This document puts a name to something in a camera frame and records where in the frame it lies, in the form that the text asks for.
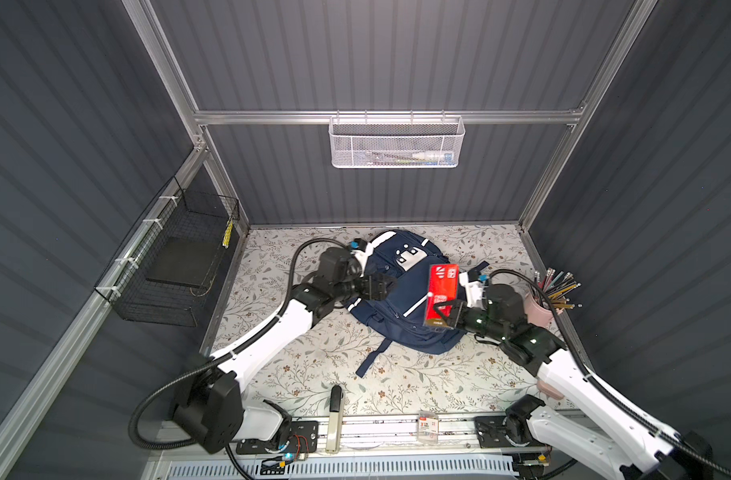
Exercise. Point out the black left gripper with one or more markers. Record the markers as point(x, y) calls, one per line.
point(379, 293)

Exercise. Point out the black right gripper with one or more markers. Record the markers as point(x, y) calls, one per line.
point(455, 311)

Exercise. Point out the navy blue student backpack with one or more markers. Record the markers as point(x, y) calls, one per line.
point(409, 260)

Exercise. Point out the red card box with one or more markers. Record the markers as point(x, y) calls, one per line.
point(441, 293)

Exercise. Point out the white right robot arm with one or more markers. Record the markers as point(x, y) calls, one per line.
point(629, 444)

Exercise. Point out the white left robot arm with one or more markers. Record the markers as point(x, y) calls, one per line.
point(211, 406)

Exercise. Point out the pink pencil cup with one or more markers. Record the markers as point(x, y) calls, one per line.
point(537, 314)

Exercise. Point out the bundle of coloured pencils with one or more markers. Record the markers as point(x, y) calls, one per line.
point(557, 285)

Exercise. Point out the pink pencil case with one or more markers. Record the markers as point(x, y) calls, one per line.
point(549, 390)

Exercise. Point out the small clear staples box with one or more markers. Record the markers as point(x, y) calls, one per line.
point(428, 428)

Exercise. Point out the black and cream stapler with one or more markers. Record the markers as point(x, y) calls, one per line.
point(336, 419)

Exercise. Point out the white wire mesh basket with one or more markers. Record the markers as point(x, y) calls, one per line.
point(396, 142)

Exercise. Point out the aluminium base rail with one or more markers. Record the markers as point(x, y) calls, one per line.
point(393, 433)

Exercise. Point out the black wire wall basket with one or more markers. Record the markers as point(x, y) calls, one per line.
point(174, 266)

